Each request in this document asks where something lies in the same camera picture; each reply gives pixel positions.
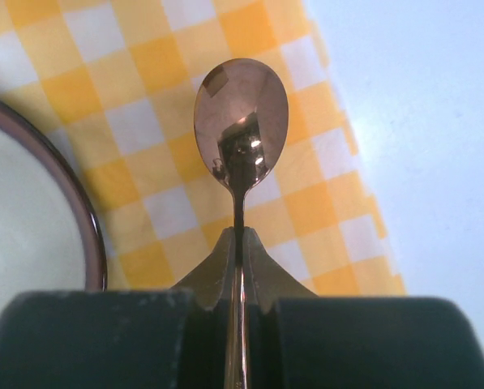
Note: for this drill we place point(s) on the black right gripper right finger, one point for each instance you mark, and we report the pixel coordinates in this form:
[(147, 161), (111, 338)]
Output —
[(363, 342)]

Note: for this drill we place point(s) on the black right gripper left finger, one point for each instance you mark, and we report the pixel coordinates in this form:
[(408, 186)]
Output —
[(119, 339)]

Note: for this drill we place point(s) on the red rimmed cream plate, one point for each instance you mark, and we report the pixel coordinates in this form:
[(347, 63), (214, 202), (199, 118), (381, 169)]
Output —
[(49, 234)]

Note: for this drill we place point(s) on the copper spoon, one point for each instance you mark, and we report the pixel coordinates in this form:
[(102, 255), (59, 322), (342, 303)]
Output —
[(241, 119)]

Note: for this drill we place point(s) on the yellow white checkered cloth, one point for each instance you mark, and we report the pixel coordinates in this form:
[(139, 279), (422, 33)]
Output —
[(113, 86)]

